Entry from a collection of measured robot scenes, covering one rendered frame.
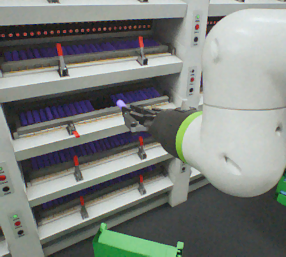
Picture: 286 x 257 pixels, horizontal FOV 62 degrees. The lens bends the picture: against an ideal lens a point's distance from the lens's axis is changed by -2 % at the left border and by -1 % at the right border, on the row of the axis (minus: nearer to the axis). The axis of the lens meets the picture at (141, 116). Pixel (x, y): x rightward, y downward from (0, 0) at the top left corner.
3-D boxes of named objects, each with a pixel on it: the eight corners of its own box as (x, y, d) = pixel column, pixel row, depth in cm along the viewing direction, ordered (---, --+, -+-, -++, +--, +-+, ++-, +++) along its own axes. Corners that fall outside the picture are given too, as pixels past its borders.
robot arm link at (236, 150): (240, 226, 26) (300, 199, 31) (249, 116, 24) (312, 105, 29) (170, 176, 39) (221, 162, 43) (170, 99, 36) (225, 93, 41)
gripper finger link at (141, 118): (161, 133, 50) (155, 135, 50) (133, 123, 60) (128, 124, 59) (159, 115, 49) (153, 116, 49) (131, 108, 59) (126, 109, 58)
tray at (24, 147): (177, 117, 99) (182, 100, 93) (16, 162, 72) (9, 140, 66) (152, 91, 112) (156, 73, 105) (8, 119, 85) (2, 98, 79)
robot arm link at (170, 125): (177, 176, 39) (219, 160, 43) (173, 107, 36) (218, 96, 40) (158, 163, 45) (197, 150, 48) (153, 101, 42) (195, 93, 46)
